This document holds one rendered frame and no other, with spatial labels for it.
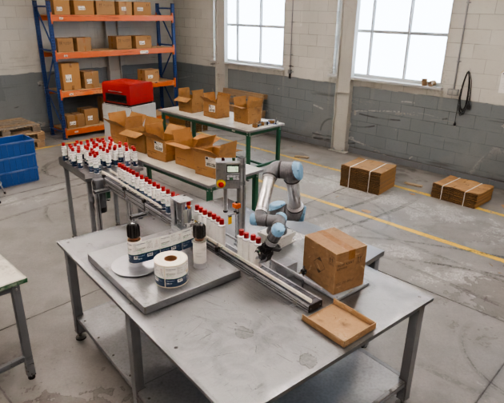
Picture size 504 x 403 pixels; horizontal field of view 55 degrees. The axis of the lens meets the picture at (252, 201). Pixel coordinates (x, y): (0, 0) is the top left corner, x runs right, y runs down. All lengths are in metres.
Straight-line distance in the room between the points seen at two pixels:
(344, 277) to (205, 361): 0.99
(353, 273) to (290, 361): 0.77
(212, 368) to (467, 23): 6.57
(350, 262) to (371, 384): 0.84
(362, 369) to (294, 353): 1.00
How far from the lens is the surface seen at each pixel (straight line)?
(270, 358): 2.48
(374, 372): 3.45
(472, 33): 7.96
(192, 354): 2.51
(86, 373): 3.82
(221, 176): 3.23
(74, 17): 10.03
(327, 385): 3.30
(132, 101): 8.53
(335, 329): 2.70
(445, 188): 7.14
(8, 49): 10.45
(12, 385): 3.90
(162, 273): 2.89
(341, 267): 2.89
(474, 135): 8.04
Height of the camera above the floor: 2.41
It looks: 22 degrees down
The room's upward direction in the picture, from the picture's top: 1 degrees clockwise
